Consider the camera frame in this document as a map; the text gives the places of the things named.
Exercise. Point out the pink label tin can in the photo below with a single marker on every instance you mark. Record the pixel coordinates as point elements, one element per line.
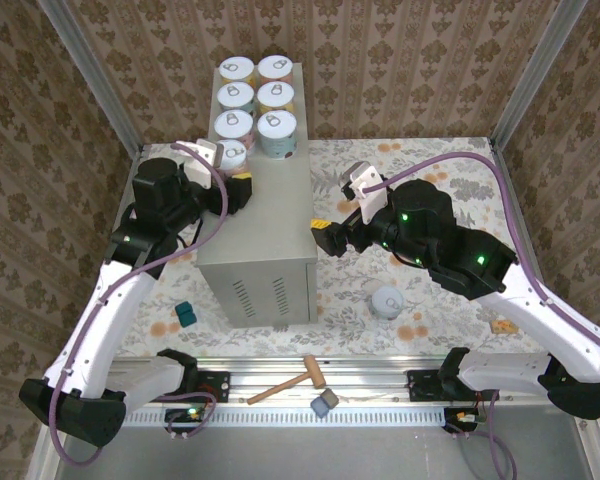
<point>233,124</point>
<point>234,155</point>

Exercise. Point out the blue label tin can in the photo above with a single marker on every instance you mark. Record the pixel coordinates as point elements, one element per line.
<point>276,127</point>
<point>387,301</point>

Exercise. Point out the teal coconut label can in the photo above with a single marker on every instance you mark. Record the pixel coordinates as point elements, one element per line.
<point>235,95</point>

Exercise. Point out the yellow patterned label can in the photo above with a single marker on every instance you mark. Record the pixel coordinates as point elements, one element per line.
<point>276,95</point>

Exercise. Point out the yellow orange-fruit label can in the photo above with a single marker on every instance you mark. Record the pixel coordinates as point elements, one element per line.
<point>236,69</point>

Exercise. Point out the peach label tin can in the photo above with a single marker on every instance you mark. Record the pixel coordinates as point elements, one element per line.
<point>276,67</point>

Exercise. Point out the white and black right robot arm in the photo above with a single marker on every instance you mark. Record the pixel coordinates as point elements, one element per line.
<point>530,310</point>

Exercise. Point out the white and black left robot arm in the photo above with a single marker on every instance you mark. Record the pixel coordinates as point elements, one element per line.
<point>105,320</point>

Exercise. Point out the grey metal counter box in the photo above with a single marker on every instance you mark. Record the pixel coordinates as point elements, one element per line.
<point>275,200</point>

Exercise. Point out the floral tablecloth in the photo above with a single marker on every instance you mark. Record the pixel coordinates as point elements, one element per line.
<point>340,300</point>

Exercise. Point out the dark teal block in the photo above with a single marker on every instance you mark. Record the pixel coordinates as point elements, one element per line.
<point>186,315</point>

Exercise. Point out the orange printed wooden block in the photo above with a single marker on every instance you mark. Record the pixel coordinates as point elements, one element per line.
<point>503,327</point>

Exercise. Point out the wooden mallet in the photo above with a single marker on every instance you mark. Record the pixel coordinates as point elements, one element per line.
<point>314,372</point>

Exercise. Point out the grey cube block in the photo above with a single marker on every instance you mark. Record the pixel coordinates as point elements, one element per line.
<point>329,398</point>

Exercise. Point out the blue cube block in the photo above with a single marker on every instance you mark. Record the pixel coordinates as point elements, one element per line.
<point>318,407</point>

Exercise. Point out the small controller board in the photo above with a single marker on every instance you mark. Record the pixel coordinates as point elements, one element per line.
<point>190,415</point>
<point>462,417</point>

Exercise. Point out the grey metal panel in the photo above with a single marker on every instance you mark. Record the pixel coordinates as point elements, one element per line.
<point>330,450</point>

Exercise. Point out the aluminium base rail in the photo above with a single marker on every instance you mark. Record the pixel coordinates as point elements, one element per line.
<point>370,370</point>

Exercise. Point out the aluminium frame post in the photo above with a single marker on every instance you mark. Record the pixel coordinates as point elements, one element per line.
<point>90,75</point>
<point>535,75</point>

